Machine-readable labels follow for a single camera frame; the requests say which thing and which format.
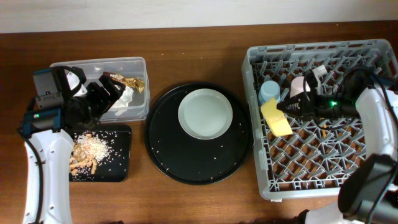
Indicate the wooden chopstick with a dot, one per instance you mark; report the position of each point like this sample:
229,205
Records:
323,130

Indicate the black rectangular tray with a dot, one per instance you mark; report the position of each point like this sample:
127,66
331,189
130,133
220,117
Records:
115,167

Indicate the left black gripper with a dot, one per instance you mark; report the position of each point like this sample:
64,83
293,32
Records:
101,96

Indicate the food scraps pile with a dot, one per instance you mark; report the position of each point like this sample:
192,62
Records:
88,153

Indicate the white napkin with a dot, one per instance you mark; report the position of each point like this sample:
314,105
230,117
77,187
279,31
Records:
122,104

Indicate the yellow bowl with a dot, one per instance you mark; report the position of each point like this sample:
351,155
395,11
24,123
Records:
275,119

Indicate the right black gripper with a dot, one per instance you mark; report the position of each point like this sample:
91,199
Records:
305,106

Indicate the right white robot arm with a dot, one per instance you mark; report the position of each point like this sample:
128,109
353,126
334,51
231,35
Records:
365,195

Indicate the grey dishwasher rack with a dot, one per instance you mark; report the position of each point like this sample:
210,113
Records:
304,164

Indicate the gold snack wrapper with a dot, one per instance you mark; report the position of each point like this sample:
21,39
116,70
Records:
130,82

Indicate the light grey plate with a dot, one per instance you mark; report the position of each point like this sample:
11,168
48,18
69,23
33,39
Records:
205,114

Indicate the pink plastic cup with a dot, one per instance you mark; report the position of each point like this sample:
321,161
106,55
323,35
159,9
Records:
298,87

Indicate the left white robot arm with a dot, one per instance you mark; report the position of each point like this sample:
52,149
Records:
56,130

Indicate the round black serving tray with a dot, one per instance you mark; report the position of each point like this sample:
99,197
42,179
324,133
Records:
190,160

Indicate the clear plastic waste bin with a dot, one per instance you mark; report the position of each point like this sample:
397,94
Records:
129,67

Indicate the blue plastic cup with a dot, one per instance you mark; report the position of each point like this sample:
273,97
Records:
269,89

